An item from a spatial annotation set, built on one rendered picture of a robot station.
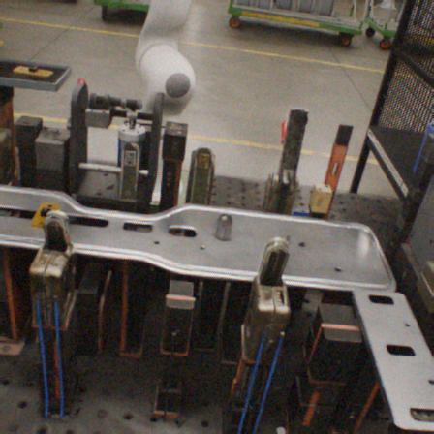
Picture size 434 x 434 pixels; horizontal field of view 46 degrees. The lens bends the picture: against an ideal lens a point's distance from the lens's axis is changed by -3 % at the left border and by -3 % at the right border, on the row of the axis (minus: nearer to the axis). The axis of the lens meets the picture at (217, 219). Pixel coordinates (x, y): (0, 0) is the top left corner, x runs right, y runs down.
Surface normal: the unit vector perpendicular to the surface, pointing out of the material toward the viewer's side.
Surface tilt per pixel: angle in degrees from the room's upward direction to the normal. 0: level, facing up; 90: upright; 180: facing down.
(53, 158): 90
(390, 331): 0
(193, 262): 0
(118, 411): 0
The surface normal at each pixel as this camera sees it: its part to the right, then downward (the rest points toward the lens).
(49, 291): 0.00, 0.54
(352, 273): 0.14, -0.84
